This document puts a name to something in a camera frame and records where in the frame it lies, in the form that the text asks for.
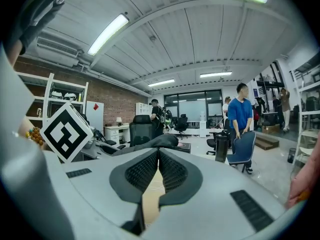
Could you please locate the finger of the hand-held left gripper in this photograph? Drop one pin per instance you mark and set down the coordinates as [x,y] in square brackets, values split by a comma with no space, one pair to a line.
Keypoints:
[110,150]

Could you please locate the white water dispenser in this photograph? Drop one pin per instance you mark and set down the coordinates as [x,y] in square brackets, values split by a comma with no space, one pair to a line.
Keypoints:
[203,126]

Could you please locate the black tissue box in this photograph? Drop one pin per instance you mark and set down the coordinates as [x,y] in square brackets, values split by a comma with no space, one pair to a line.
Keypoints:
[186,149]

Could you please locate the padded chair with metal legs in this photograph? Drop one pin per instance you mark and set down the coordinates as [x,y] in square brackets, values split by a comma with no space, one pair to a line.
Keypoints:
[242,146]

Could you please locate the dark framed glass window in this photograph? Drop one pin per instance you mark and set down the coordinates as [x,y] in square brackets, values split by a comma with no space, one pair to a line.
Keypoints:
[192,106]

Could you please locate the white metal shelf rack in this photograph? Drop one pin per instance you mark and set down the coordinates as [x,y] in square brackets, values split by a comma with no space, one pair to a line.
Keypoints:
[308,134]

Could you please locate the small table lamp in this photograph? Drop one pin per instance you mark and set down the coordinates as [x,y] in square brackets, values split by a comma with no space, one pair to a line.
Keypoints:
[119,120]

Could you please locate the white shelf unit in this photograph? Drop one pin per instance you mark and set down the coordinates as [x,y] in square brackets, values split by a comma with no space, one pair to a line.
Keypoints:
[48,84]

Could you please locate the white air conditioner unit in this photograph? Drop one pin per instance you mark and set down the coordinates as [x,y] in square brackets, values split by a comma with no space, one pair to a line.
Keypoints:
[57,50]

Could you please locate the person's black shirt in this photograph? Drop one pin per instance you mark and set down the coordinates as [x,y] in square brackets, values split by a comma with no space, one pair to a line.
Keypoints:
[42,6]

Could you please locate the black water bottle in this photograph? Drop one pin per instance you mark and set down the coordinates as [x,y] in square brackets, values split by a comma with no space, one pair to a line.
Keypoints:
[222,149]

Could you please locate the white cabinet with red sticker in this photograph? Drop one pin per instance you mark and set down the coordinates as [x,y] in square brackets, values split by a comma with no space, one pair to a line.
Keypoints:
[95,119]

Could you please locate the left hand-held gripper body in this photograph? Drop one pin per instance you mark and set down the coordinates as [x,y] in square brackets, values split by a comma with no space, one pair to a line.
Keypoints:
[66,134]

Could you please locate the white desk with drawers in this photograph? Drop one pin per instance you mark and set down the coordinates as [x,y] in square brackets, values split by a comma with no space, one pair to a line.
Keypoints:
[115,134]

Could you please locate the black mesh office chair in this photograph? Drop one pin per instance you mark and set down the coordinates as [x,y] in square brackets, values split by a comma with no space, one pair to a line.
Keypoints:
[141,129]

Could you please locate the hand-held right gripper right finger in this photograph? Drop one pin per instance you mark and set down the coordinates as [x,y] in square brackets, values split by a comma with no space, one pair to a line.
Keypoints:
[212,204]

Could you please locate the cardboard box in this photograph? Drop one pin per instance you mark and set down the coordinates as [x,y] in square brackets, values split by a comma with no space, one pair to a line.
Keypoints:
[271,129]

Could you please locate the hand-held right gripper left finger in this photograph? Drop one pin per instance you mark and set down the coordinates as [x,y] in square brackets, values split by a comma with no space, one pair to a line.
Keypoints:
[100,191]

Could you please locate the black backpack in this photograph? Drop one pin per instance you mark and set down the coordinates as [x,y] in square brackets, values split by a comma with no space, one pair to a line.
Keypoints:
[166,117]

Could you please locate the black trash bin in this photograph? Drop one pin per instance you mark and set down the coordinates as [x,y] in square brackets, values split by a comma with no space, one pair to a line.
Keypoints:
[291,155]

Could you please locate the wooden step platform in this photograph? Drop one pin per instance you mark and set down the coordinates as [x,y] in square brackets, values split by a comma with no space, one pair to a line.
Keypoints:
[267,141]

